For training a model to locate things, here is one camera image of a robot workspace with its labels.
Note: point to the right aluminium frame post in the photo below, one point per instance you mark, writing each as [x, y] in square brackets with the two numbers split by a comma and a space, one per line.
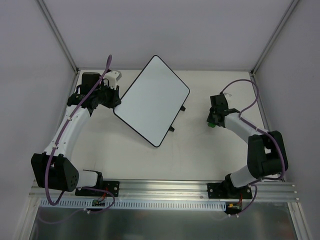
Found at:
[278, 75]

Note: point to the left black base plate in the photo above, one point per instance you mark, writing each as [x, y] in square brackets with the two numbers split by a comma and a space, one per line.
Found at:
[105, 188]

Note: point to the left aluminium frame post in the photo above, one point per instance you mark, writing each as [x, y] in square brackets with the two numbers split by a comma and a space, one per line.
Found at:
[56, 33]

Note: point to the black framed whiteboard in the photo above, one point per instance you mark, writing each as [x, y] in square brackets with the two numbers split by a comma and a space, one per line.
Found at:
[152, 102]

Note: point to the aluminium mounting rail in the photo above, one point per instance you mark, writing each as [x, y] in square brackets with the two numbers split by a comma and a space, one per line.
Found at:
[137, 189]

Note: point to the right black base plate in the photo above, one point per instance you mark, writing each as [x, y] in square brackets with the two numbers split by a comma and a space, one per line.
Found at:
[218, 191]

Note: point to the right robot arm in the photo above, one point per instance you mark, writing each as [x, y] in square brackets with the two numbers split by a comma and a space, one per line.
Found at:
[266, 154]

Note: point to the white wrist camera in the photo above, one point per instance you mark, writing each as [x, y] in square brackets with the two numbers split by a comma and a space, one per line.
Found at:
[226, 94]
[111, 79]

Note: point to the white slotted cable duct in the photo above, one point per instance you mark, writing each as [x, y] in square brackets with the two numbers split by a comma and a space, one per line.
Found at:
[143, 204]

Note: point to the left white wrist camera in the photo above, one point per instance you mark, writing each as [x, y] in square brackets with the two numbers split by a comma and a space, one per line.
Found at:
[111, 79]

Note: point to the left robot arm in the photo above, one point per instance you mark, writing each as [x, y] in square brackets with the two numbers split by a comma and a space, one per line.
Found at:
[53, 168]

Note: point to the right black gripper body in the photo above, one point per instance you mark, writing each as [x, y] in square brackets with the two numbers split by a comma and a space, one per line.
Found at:
[212, 118]

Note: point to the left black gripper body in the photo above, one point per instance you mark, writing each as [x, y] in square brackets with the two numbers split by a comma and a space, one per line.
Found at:
[114, 97]

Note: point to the green whiteboard eraser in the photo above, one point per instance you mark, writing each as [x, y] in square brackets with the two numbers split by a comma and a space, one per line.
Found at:
[211, 124]

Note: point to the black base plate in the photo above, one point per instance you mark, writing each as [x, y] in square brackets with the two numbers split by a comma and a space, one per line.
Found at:
[218, 191]
[105, 188]

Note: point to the black whiteboard stand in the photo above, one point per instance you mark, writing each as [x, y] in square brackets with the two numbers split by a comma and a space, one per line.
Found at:
[177, 118]

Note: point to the aluminium frame post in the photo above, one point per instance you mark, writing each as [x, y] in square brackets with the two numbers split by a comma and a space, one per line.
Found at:
[278, 75]
[56, 33]

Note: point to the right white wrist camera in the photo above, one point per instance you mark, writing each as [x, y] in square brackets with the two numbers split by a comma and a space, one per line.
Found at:
[226, 94]

